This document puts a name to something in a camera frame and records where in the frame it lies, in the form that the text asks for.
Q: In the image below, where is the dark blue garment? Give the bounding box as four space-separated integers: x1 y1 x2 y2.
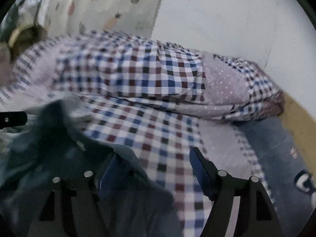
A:
1 100 183 236

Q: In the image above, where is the blue cartoon pillow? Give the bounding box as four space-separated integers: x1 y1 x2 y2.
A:
237 117 315 236

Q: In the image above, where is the checkered plaid bed sheet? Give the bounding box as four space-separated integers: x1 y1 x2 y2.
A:
71 95 267 236

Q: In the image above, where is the plaid and dotted quilt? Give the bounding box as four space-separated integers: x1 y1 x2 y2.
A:
1 31 285 121

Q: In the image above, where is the pineapple print wall cloth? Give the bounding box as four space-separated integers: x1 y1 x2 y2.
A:
46 0 162 38

